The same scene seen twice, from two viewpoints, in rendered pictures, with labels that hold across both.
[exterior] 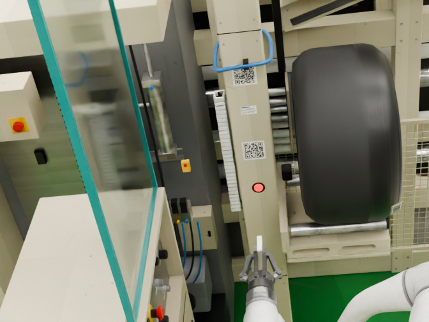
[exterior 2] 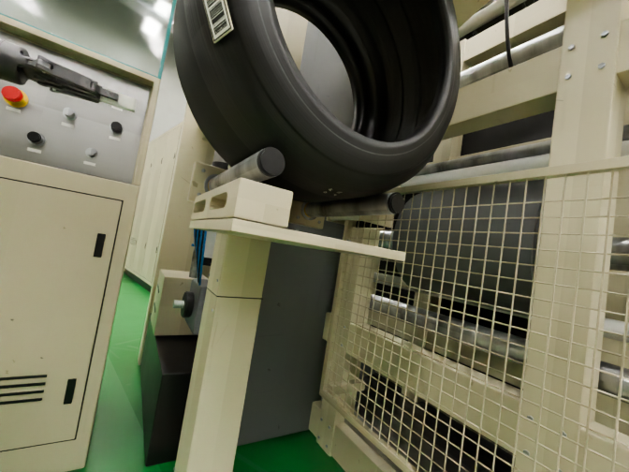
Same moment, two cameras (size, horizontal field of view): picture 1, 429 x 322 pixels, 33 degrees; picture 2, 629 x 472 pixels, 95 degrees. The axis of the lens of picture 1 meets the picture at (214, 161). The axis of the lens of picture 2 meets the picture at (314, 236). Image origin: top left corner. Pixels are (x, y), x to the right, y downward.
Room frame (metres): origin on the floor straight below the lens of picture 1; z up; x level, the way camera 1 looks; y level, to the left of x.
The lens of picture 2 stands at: (1.59, -0.94, 0.77)
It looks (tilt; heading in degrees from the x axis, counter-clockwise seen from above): 3 degrees up; 50
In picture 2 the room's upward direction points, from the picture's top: 9 degrees clockwise
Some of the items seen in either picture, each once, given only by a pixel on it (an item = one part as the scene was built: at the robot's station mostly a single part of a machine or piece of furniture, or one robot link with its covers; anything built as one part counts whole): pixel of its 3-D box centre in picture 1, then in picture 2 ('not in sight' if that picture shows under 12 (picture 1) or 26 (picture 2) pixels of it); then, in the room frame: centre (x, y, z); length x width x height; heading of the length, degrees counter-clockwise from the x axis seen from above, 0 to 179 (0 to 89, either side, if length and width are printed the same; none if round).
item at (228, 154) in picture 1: (229, 153); not in sight; (1.97, -0.06, 1.19); 0.05 x 0.04 x 0.48; 172
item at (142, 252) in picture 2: not in sight; (175, 211); (2.69, 3.64, 1.05); 1.60 x 0.71 x 2.10; 94
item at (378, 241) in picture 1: (336, 240); (230, 209); (1.83, -0.38, 0.84); 0.36 x 0.09 x 0.06; 82
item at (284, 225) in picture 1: (283, 204); (266, 199); (1.99, -0.22, 0.90); 0.40 x 0.03 x 0.10; 172
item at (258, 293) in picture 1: (261, 302); not in sight; (1.40, -0.06, 1.06); 0.09 x 0.06 x 0.09; 82
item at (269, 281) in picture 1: (260, 283); (29, 69); (1.47, -0.07, 1.06); 0.09 x 0.08 x 0.07; 172
